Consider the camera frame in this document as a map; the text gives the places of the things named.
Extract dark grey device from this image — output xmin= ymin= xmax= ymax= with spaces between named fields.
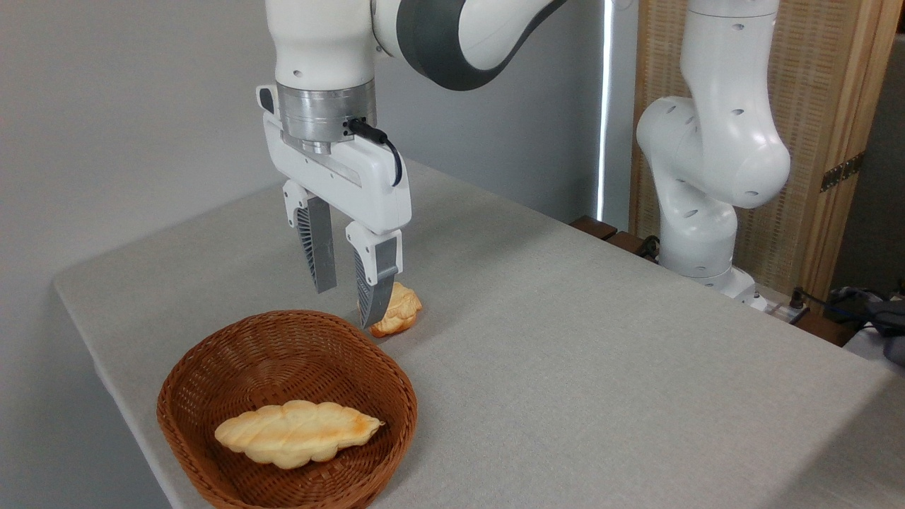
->
xmin=865 ymin=300 xmax=905 ymax=366

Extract black power cable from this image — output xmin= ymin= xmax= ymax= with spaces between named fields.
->
xmin=788 ymin=286 xmax=905 ymax=333

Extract small round bread roll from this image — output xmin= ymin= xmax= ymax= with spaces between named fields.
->
xmin=369 ymin=281 xmax=424 ymax=338

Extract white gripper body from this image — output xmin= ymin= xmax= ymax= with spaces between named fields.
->
xmin=257 ymin=85 xmax=413 ymax=236

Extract brown woven wicker basket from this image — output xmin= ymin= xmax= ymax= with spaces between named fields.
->
xmin=156 ymin=310 xmax=419 ymax=509

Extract metal screen hinge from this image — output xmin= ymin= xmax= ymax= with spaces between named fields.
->
xmin=819 ymin=151 xmax=865 ymax=194

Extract long braided bread loaf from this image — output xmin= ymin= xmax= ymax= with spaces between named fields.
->
xmin=214 ymin=399 xmax=385 ymax=470

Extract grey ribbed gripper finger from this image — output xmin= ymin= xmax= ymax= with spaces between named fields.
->
xmin=344 ymin=221 xmax=404 ymax=331
xmin=283 ymin=180 xmax=339 ymax=295

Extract wooden rattan folding screen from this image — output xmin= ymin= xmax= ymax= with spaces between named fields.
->
xmin=629 ymin=0 xmax=905 ymax=306

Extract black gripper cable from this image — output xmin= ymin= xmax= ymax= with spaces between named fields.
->
xmin=346 ymin=117 xmax=404 ymax=187

